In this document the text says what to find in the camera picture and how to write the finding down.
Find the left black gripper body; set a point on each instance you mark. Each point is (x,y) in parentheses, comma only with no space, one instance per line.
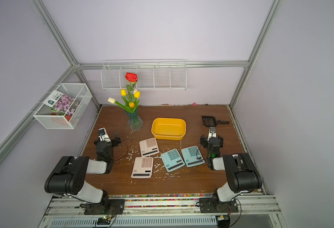
(113,143)

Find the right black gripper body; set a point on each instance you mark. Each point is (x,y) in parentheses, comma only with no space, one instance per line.
(204,140)

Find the teal calculator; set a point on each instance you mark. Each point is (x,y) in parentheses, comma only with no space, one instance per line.
(192,156)
(172,160)

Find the pink calculator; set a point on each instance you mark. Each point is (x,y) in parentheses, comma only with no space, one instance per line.
(148,147)
(143,167)

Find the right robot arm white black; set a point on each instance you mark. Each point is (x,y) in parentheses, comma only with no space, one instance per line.
(242,175)

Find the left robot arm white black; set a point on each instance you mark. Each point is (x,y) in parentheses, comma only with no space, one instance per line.
(68,177)

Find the yellow plastic storage box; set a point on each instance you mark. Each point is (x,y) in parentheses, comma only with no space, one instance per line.
(169,128)

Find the black litter scoop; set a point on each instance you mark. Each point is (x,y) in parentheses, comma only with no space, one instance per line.
(210,121)

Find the blue glass vase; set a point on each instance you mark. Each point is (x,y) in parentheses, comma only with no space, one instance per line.
(134,122)

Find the artificial flower bouquet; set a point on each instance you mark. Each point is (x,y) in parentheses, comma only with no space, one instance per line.
(130,95)

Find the purple flower pot with card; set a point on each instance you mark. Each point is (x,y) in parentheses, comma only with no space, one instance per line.
(61,104)

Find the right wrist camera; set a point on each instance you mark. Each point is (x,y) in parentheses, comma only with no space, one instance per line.
(212,133)

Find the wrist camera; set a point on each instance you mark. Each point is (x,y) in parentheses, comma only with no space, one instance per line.
(103,134)
(212,133)

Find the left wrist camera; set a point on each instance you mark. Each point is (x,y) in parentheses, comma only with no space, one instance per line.
(103,134)

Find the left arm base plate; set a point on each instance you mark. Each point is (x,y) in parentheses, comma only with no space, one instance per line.
(112,207)

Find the white mesh wall basket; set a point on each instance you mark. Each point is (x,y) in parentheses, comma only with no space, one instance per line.
(78,91)

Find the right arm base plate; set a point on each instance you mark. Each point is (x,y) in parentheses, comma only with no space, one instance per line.
(211,205)

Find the white wire wall shelf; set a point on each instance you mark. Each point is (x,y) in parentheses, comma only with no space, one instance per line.
(153,74)

